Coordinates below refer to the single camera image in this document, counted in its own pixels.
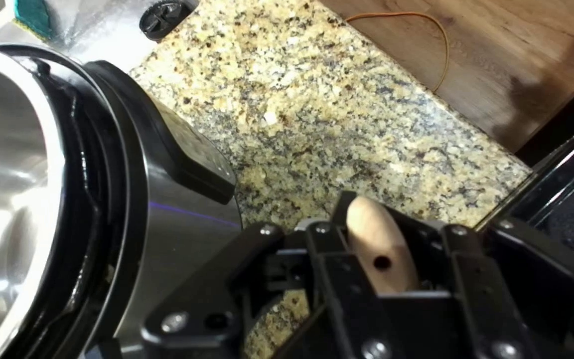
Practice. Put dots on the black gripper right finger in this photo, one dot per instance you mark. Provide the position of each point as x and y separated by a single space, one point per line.
509 292

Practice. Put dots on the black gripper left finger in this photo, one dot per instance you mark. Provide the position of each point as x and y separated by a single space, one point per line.
212 312

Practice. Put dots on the wooden spatula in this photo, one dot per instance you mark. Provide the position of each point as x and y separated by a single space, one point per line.
381 248

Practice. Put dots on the black electric stove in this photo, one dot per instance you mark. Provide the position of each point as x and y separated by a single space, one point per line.
547 199

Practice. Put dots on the stainless steel pressure cooker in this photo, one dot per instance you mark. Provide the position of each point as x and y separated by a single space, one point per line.
108 201

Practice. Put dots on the black sink stopper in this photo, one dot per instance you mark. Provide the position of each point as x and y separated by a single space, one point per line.
164 17

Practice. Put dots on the stainless steel sink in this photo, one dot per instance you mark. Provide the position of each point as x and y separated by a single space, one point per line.
88 31

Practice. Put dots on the green yellow sponge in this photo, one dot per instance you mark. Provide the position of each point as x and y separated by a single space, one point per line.
32 15

